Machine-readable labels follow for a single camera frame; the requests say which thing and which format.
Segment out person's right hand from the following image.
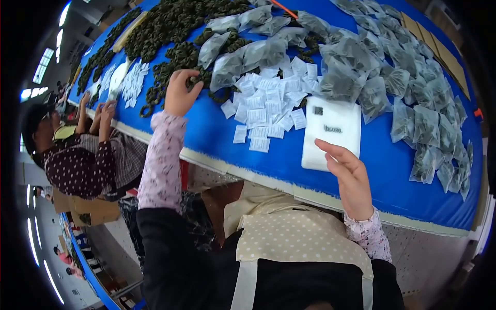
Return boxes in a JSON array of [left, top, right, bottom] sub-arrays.
[[314, 138, 375, 221]]

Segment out person's left hand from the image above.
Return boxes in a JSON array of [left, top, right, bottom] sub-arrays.
[[164, 69, 204, 117]]

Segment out person's left fingers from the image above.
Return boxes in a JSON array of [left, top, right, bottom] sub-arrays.
[[165, 72, 179, 94]]

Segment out person's left thumb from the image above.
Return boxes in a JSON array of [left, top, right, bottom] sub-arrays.
[[188, 81, 204, 104]]

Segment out person's right thumb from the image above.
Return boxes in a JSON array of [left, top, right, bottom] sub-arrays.
[[314, 138, 349, 159]]

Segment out pile of white sachets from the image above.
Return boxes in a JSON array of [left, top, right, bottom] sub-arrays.
[[220, 56, 320, 153], [120, 60, 150, 109]]

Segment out blue table cover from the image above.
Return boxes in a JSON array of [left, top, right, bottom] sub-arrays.
[[67, 0, 485, 233]]

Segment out pile of dark green rings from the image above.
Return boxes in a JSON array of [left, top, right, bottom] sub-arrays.
[[124, 0, 323, 119]]

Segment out small stack of white bags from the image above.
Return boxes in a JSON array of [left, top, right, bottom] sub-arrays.
[[107, 58, 131, 102]]

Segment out wooden board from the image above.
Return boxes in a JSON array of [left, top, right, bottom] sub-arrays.
[[112, 11, 149, 53]]

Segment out row of dark green rings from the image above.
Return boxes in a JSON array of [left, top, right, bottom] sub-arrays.
[[76, 7, 142, 97]]

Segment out pile of filled clear bags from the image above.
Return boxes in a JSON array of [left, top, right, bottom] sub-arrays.
[[198, 0, 476, 202]]

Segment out orange stick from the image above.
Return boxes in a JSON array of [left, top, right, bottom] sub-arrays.
[[270, 0, 299, 19]]

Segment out window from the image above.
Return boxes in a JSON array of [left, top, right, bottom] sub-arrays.
[[32, 47, 55, 85]]

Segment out person's body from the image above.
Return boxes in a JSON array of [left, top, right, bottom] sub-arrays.
[[136, 182, 406, 310]]

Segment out stack of cardboard sheets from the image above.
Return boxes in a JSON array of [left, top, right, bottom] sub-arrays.
[[399, 12, 472, 102]]

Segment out cardboard box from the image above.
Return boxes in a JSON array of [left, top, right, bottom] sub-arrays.
[[52, 189, 121, 227]]

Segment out long blue table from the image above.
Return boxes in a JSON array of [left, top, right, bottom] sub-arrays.
[[60, 212, 148, 310]]

